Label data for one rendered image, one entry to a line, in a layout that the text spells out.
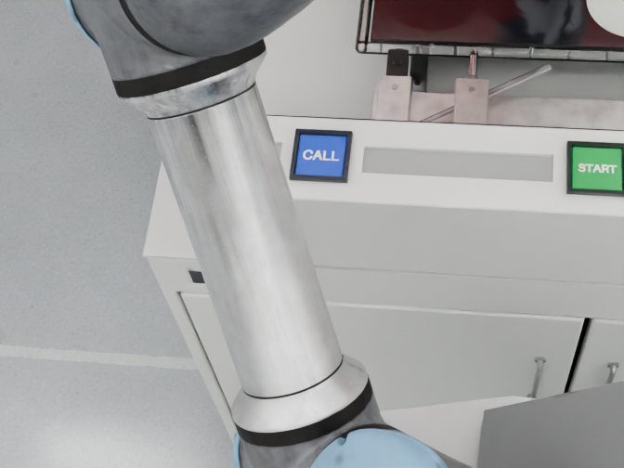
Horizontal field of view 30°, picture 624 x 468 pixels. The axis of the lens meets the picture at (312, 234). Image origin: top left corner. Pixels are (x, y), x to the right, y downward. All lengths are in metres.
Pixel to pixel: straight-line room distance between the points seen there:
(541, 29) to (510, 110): 0.10
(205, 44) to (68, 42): 1.78
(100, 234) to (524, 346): 1.09
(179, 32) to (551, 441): 0.50
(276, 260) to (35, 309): 1.37
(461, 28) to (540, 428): 0.46
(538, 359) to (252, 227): 0.62
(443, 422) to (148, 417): 1.00
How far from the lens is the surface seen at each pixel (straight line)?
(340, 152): 1.12
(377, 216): 1.12
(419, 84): 1.30
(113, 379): 2.12
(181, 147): 0.85
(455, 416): 1.16
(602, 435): 1.01
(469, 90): 1.23
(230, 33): 0.75
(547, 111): 1.25
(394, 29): 1.29
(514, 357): 1.41
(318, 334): 0.91
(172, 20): 0.75
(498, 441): 1.09
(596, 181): 1.11
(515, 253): 1.17
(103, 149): 2.36
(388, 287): 1.26
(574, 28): 1.29
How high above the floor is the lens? 1.91
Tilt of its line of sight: 61 degrees down
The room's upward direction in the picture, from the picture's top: 10 degrees counter-clockwise
